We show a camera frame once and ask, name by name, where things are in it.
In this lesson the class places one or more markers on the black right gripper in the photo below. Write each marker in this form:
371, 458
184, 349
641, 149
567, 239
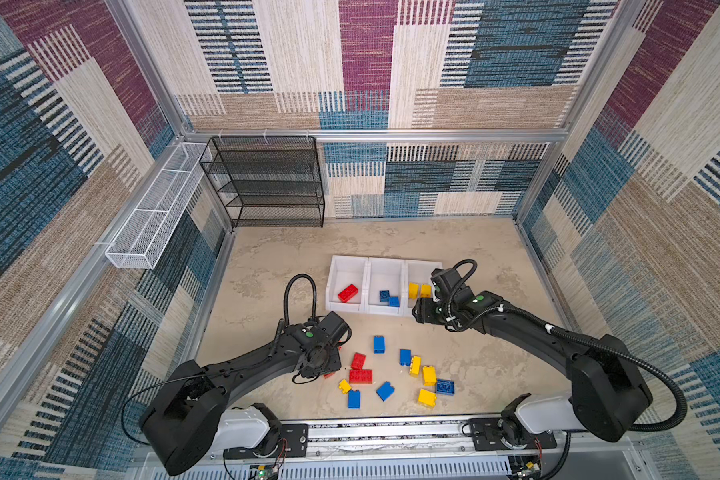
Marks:
423, 311

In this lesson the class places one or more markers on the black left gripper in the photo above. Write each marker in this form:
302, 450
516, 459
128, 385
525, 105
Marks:
334, 365

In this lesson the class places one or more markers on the small yellow lego brick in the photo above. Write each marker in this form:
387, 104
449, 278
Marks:
344, 386

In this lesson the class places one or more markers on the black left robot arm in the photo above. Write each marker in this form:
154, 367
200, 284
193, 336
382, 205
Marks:
182, 420

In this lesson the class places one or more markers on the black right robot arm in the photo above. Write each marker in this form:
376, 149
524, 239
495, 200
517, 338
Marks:
607, 392

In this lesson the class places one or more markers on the white three-compartment bin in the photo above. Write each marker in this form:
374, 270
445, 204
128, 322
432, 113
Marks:
378, 286

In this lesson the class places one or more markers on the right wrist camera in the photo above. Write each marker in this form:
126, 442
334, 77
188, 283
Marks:
448, 282

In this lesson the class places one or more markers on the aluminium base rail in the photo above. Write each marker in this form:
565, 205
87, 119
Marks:
427, 447

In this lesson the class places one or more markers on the black wire shelf rack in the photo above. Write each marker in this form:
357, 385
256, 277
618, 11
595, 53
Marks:
267, 181

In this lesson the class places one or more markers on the white wire mesh basket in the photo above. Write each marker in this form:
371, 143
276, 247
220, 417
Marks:
141, 241

